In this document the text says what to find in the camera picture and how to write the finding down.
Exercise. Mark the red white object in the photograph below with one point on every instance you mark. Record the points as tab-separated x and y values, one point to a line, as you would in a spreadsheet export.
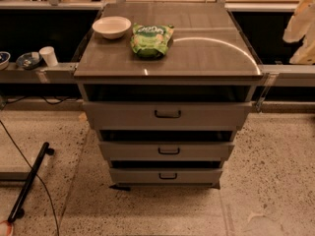
6	228

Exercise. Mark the white paper cup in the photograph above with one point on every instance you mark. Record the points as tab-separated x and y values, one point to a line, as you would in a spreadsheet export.
48	54

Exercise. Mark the blue patterned dish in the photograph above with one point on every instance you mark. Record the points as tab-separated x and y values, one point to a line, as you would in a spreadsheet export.
29	61

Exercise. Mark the grey drawer cabinet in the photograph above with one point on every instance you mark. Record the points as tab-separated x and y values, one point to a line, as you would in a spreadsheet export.
207	61

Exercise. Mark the green snack bag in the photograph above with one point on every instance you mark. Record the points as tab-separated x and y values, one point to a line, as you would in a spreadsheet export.
150	42

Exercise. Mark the blue rimmed bowl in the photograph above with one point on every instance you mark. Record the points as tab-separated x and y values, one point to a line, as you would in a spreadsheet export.
4	59

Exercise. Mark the grey drawer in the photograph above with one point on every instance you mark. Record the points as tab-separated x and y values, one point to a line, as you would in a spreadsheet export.
165	176
167	116
166	150

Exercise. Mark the grey top drawer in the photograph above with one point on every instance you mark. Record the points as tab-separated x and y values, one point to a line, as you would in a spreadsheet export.
167	116

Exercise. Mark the white bowl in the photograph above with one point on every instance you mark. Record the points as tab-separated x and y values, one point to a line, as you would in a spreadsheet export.
112	27

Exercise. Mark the grey middle drawer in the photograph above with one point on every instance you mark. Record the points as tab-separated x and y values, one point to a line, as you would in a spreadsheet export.
166	150

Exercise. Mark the grey bottom drawer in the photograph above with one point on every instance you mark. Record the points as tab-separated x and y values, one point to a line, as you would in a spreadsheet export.
165	176

